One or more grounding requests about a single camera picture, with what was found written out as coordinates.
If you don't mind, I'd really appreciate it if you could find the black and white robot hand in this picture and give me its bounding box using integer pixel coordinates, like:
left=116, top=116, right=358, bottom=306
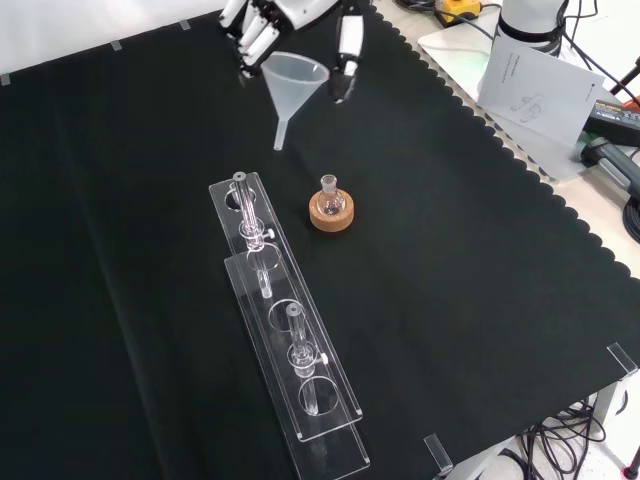
left=217, top=0, right=372, bottom=104

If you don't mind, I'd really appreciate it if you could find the grey and green plug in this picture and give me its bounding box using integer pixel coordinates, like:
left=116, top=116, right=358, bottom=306
left=578, top=131, right=640, bottom=192

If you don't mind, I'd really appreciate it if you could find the yellow stop button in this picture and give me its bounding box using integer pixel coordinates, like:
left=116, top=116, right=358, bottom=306
left=433, top=0, right=484, bottom=27

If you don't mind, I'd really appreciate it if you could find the cork ring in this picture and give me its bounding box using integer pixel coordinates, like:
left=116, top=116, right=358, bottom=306
left=308, top=191, right=356, bottom=237

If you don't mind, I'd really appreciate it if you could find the clear acrylic funnel stand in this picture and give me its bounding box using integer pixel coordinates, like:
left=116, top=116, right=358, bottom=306
left=208, top=171, right=372, bottom=480

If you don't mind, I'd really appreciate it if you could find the small glass round-bottom flask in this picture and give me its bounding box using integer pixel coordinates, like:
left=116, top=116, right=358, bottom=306
left=318, top=174, right=346, bottom=217

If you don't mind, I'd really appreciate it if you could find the clear table edge clip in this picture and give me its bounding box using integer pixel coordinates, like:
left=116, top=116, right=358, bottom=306
left=423, top=433, right=454, bottom=477
left=606, top=343, right=639, bottom=377

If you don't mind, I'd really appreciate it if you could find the white paper booklet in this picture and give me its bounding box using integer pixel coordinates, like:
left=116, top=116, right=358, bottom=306
left=477, top=35, right=607, bottom=147

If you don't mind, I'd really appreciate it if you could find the black cable bundle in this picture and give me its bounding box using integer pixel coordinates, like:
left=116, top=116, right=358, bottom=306
left=514, top=399, right=629, bottom=480

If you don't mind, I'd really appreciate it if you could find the black power adapter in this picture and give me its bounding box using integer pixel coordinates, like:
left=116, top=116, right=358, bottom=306
left=584, top=97, right=640, bottom=147

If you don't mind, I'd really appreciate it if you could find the black cloth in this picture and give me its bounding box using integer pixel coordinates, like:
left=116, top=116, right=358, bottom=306
left=0, top=0, right=640, bottom=480

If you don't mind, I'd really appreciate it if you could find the pale board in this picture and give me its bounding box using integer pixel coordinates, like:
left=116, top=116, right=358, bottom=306
left=417, top=19, right=604, bottom=184

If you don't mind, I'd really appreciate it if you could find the translucent plastic funnel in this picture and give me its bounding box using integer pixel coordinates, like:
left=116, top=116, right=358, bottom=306
left=259, top=51, right=330, bottom=152

